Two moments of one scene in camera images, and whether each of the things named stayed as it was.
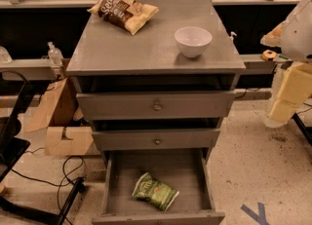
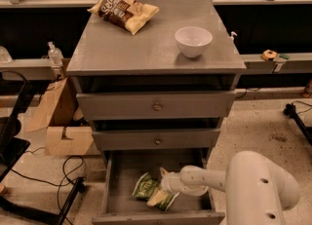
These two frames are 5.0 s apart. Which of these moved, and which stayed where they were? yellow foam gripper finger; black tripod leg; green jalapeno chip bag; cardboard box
Moved: yellow foam gripper finger
Stayed: black tripod leg; green jalapeno chip bag; cardboard box
